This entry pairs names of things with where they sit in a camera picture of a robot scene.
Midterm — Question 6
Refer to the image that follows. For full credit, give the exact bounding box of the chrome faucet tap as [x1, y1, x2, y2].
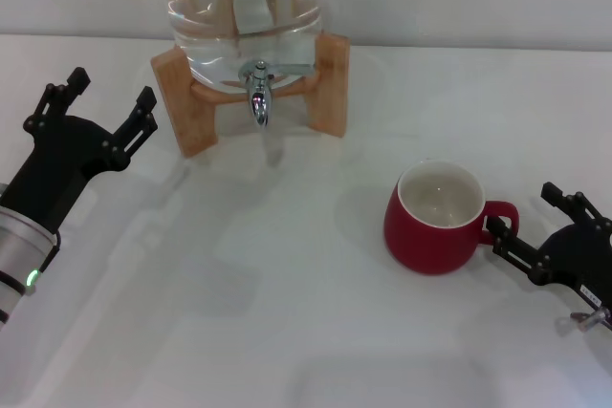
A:
[237, 59, 317, 127]

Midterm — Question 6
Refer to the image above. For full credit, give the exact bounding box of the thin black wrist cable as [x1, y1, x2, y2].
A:
[45, 230, 63, 280]

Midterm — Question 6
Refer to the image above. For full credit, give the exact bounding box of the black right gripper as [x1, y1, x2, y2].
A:
[483, 182, 612, 307]

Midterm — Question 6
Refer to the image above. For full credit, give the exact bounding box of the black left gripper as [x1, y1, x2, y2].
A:
[0, 67, 159, 232]

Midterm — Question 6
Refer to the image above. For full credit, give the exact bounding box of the red ceramic cup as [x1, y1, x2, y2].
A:
[383, 159, 521, 276]

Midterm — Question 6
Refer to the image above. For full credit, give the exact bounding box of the glass water dispenser jar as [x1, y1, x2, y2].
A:
[152, 0, 326, 94]

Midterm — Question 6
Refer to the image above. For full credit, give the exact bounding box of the wooden dispenser stand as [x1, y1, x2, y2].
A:
[150, 32, 350, 159]

